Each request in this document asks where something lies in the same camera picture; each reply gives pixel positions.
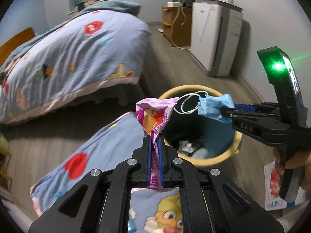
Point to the wooden nightstand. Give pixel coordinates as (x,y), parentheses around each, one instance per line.
(176,24)

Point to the blue cartoon bed quilt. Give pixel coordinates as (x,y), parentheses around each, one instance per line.
(102,46)

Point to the pink snack wrapper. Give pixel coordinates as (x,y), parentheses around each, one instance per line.
(153,115)

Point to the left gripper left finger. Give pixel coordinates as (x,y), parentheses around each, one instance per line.
(149,159)

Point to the white air purifier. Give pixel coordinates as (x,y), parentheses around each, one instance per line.
(215,33)

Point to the blue face mask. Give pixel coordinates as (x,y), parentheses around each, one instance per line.
(207,105)

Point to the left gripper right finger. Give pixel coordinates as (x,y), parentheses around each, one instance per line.
(160,144)

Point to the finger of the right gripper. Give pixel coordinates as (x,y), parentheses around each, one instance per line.
(257,107)
(247,116)

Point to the yellow rimmed teal trash bin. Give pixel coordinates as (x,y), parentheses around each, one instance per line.
(220,140)

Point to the strawberry printed paper box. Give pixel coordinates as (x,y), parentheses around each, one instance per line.
(272,187)

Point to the wooden headboard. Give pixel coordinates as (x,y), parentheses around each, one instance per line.
(14,42)

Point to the person right hand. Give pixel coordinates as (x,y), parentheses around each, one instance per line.
(301,158)

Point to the blue cartoon pillow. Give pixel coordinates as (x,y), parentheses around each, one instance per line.
(150,210)

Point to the wooden chair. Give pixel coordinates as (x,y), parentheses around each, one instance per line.
(5,157)

